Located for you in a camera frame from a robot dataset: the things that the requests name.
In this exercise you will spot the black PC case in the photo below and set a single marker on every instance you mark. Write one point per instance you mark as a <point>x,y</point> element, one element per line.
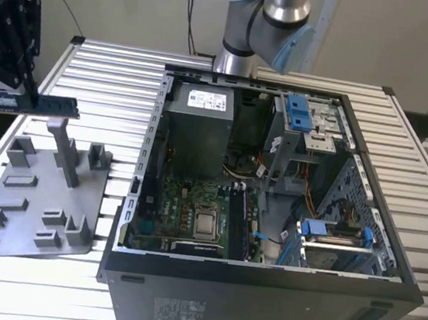
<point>219,305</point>

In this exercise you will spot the black box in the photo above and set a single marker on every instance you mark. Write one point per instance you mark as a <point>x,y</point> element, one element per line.
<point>421,127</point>

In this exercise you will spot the grey plastic parts rack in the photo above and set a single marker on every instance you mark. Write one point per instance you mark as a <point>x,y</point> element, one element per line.
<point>57,195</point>

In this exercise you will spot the black RAM slot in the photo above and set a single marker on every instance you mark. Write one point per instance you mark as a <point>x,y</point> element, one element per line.
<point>237,225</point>
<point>232,224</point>
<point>242,226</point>

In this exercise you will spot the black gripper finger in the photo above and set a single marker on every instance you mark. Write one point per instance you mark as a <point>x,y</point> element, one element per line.
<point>29,75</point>

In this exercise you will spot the white wall duct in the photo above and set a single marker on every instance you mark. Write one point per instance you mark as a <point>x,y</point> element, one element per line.
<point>330,6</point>

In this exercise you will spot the white power connector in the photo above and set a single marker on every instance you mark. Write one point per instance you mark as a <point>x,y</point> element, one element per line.
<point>277,143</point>

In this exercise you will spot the green motherboard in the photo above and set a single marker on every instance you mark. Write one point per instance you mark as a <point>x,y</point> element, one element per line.
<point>178,198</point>

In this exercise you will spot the silver CPU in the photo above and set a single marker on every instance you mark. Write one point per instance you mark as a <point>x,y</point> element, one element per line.
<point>206,226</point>

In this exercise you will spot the blue plastic drive bracket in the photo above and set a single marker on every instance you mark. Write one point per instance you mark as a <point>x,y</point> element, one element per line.
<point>298,112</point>

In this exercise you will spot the hard disk in blue carrier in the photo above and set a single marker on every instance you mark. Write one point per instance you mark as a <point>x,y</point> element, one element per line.
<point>315,228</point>

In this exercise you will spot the grey power supply unit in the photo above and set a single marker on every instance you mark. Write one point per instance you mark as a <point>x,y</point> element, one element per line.
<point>197,138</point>

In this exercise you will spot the grey metal disk bay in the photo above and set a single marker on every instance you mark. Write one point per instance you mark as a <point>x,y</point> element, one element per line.
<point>323,142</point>

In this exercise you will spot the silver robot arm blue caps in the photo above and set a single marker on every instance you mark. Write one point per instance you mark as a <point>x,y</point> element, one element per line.
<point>250,20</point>

